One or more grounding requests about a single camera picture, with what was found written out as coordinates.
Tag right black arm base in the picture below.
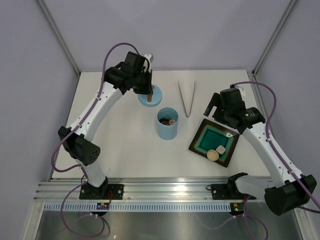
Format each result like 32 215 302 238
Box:
205 183 248 200

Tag aluminium frame post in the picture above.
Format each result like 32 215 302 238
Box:
252 0 300 77
35 0 81 78

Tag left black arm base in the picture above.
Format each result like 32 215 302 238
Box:
79 183 125 200

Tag steamed bun lower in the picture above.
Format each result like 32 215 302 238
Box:
206 149 220 162

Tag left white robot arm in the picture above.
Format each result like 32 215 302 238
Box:
58 51 153 199

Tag left aluminium frame post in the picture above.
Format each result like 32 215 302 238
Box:
35 0 81 78

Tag blue cylindrical lunch container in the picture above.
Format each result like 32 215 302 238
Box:
156 107 179 141

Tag metal tongs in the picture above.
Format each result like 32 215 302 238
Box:
178 79 196 119

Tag white rice roll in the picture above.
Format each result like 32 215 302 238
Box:
216 145 226 155

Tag aluminium mounting rail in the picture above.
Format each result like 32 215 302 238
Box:
33 177 228 202

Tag blue container lid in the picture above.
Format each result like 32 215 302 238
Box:
138 85 163 107

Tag black square teal plate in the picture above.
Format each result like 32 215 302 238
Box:
188 119 240 168

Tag white slotted cable duct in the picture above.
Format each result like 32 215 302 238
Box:
44 202 231 213

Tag right aluminium frame post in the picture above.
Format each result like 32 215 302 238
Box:
252 0 300 77

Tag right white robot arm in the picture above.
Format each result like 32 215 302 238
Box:
204 87 317 216

